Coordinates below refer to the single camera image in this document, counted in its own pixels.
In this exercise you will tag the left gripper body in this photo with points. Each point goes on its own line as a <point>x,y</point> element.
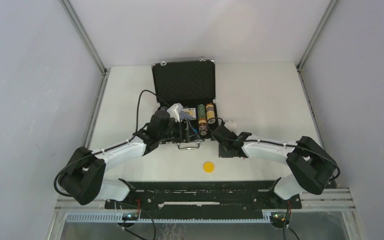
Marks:
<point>173,131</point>

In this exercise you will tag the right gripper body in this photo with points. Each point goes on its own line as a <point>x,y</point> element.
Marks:
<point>223,151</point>

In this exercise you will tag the playing card deck box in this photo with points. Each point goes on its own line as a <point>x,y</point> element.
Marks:
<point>188,114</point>

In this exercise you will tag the yellow round button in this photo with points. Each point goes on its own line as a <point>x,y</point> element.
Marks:
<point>208,167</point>

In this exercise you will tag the yellow chip stack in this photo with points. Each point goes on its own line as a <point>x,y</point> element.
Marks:
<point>210,113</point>

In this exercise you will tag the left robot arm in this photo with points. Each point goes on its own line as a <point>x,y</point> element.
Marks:
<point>84,178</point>

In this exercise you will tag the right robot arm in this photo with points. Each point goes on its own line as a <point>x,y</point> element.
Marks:
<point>312,168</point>

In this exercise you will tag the black aluminium poker case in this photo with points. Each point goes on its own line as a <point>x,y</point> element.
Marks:
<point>189,83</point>

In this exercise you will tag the right circuit board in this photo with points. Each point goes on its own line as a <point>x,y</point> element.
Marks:
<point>280,217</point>

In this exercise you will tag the circuit board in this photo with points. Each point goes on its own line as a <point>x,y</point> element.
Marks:
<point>280,217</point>
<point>130,217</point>

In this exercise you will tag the left circuit board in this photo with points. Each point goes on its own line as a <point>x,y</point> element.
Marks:
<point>130,217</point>

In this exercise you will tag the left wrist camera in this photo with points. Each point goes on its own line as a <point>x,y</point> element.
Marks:
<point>174,111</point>

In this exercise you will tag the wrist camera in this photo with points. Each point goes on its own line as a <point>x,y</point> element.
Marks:
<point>231,125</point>
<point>174,111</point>

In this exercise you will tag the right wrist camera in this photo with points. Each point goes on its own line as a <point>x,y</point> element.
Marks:
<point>231,125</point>

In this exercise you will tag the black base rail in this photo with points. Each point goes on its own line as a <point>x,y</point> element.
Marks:
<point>205,199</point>

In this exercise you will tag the grey cable duct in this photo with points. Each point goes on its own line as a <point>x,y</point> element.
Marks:
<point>113,217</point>

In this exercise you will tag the left aluminium frame post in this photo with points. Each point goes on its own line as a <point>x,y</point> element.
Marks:
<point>57,223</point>

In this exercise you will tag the aluminium frame post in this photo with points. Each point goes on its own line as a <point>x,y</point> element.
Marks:
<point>353,226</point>
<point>57,223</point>

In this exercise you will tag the right aluminium frame post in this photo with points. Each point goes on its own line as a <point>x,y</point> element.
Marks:
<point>353,226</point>

